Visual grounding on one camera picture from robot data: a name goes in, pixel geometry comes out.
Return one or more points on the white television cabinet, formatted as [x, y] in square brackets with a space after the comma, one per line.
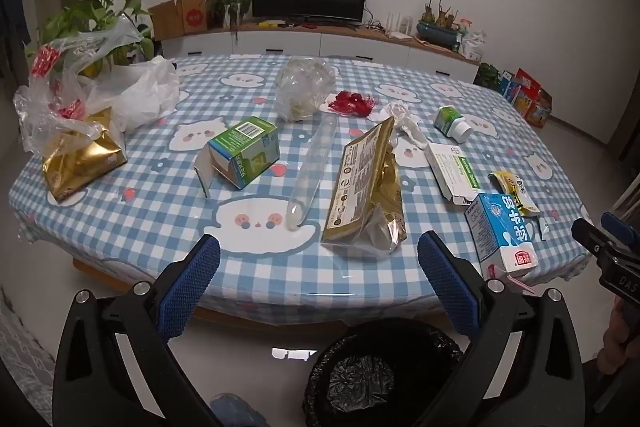
[360, 47]

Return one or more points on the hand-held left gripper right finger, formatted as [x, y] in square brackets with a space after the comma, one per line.
[445, 279]

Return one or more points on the bonsai in blue pot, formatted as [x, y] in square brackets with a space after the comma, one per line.
[439, 29]

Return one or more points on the white bag with spray bottle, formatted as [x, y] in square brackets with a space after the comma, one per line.
[472, 42]

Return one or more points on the green carton box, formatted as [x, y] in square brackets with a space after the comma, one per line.
[245, 152]

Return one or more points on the yellow snack packet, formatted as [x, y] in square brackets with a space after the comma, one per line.
[515, 192]

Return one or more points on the colourful toy boxes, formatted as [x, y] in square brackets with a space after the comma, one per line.
[527, 99]

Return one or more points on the blue white milk carton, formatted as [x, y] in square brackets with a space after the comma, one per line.
[502, 234]

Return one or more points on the bin with black liner bag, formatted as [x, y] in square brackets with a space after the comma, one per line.
[380, 377]

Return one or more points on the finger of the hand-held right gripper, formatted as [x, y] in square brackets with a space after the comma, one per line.
[590, 239]
[622, 229]

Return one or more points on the crumpled white tissue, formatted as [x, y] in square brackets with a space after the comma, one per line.
[407, 122]

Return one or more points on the large green potted plant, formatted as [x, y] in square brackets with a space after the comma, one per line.
[100, 7]

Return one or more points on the torn wrapper scrap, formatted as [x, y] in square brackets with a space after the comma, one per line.
[543, 228]

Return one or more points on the person's right hand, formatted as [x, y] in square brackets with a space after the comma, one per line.
[620, 342]

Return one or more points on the blue slipper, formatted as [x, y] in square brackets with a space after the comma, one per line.
[240, 412]

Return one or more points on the blue checked printed tablecloth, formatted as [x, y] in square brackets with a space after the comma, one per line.
[250, 167]

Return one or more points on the small gold foil bag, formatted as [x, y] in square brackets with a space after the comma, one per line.
[82, 162]

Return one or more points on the thin leafy potted plants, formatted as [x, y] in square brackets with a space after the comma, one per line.
[227, 2]

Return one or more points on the small green floor plant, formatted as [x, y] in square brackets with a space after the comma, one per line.
[487, 77]

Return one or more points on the crumpled clear plastic bag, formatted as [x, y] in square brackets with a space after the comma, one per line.
[305, 87]

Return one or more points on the cardboard box with red mark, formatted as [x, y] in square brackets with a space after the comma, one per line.
[194, 12]

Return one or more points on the white router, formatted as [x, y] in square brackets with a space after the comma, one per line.
[398, 29]

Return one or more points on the grey patterned rug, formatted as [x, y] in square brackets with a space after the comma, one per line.
[25, 352]

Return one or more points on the plain brown cardboard box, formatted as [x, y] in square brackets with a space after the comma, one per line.
[165, 22]

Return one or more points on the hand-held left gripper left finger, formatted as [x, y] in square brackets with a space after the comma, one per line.
[192, 289]

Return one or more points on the red wrapper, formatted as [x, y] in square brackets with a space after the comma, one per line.
[352, 103]

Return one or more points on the white green medicine box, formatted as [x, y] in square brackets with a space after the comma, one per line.
[452, 169]

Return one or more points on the large gold foil bag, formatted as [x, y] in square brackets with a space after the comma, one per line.
[360, 187]

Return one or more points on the white plastic bag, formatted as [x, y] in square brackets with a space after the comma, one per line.
[145, 97]

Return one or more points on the clear plastic tube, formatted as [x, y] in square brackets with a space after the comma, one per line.
[312, 172]

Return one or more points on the green white medicine bottle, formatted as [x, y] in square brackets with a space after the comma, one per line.
[450, 122]

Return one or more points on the clear plastic bag red print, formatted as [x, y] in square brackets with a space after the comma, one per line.
[55, 97]

